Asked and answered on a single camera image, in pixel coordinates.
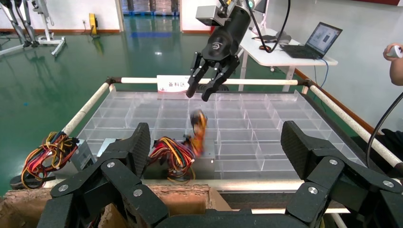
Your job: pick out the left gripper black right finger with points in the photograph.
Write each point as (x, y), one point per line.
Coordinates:
(333, 176)

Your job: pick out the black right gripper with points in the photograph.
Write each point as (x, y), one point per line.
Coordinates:
(225, 41)

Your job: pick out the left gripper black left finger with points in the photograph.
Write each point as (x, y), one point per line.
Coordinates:
(104, 176)

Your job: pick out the small white handheld device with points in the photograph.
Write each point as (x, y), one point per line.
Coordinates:
(397, 52)

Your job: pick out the person's bare forearm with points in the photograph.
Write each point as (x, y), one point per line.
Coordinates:
(397, 72)

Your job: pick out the person's bare hand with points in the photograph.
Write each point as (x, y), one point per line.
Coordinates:
(386, 53)

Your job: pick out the white sign red text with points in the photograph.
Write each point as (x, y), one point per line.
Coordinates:
(171, 84)

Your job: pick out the black orange computer mouse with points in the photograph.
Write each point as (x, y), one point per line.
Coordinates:
(265, 48)

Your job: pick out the clear plastic compartment tray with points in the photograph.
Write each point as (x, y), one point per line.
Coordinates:
(252, 126)

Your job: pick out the person's dark clothed leg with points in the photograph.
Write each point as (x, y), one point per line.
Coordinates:
(392, 144)

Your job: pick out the white desk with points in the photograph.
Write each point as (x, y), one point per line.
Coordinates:
(277, 58)

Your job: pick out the grey object on desk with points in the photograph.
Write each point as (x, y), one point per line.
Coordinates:
(283, 37)

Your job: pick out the brown divided cardboard box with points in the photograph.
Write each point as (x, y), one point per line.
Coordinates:
(189, 196)

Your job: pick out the blue pallet stack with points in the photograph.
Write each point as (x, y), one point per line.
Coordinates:
(151, 7)

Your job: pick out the black open laptop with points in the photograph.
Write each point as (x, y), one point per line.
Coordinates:
(322, 37)

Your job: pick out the white metal stand base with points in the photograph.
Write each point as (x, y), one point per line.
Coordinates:
(58, 44)

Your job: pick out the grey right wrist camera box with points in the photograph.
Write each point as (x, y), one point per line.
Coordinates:
(207, 15)

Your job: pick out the yellow wall-side object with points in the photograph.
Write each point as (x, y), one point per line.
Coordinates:
(93, 23)

